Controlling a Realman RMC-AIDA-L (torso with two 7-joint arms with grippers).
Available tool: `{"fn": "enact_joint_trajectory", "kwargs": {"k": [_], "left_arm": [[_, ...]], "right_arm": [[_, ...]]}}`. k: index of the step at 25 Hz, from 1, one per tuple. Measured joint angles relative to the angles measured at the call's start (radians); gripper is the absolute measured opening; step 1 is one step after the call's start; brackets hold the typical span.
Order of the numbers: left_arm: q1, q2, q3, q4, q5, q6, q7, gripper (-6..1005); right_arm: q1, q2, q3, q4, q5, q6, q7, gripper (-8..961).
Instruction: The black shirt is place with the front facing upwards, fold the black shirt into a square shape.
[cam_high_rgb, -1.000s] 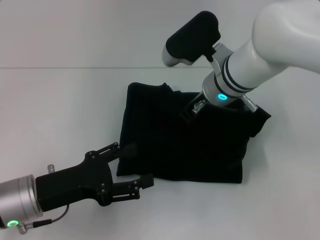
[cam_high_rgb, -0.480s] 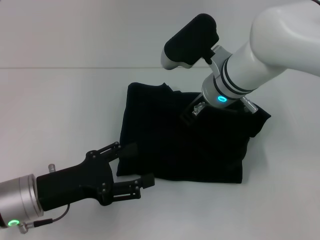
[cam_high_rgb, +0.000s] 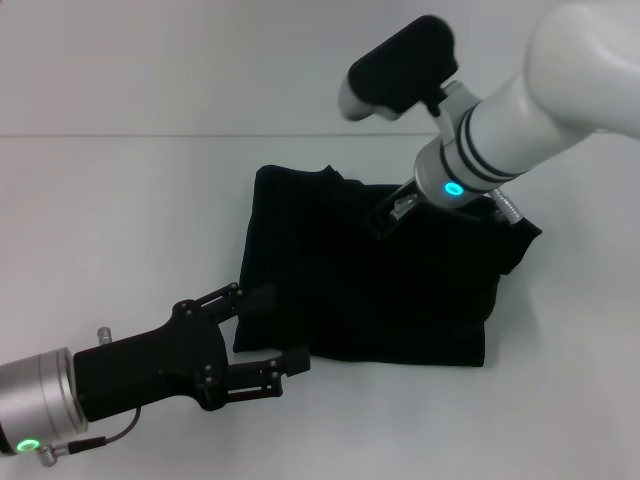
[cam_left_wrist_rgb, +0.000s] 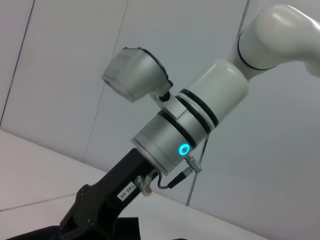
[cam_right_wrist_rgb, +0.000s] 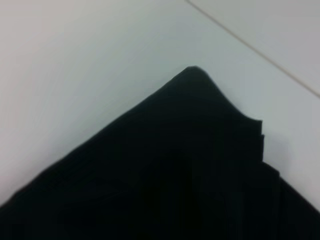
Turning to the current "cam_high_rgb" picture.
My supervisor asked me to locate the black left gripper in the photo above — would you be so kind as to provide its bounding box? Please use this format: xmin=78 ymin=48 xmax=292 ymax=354
xmin=73 ymin=282 xmax=312 ymax=422

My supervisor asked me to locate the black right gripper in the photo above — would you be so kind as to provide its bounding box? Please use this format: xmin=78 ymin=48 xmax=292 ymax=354
xmin=366 ymin=180 xmax=425 ymax=237

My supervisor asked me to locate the black shirt with FREE print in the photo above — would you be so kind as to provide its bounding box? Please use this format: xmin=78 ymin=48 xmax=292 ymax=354
xmin=234 ymin=163 xmax=544 ymax=370

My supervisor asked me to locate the right gripper cable with plug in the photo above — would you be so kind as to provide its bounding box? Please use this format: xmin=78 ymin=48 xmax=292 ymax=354
xmin=492 ymin=187 xmax=525 ymax=225

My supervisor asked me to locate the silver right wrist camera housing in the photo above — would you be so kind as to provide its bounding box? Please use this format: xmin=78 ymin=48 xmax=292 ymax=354
xmin=338 ymin=14 xmax=477 ymax=144

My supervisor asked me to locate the dark left gripper cable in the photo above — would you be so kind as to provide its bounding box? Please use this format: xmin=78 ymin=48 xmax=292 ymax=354
xmin=37 ymin=406 xmax=145 ymax=455

